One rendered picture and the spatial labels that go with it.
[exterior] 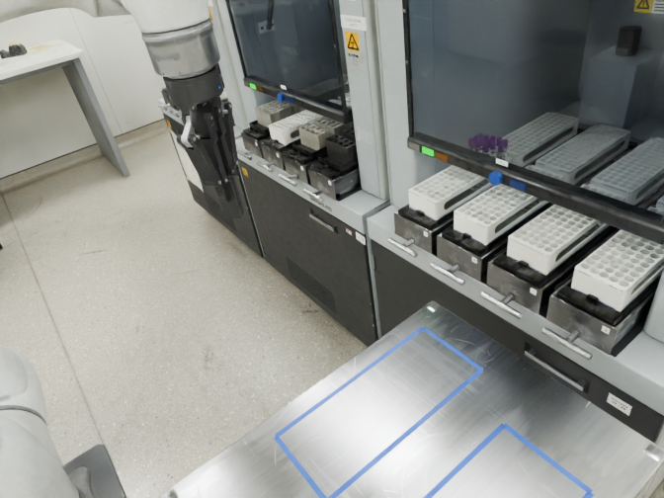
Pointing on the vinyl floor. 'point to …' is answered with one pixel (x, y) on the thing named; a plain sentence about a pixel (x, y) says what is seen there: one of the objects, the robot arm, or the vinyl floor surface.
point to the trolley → (433, 430)
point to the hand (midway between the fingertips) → (229, 197)
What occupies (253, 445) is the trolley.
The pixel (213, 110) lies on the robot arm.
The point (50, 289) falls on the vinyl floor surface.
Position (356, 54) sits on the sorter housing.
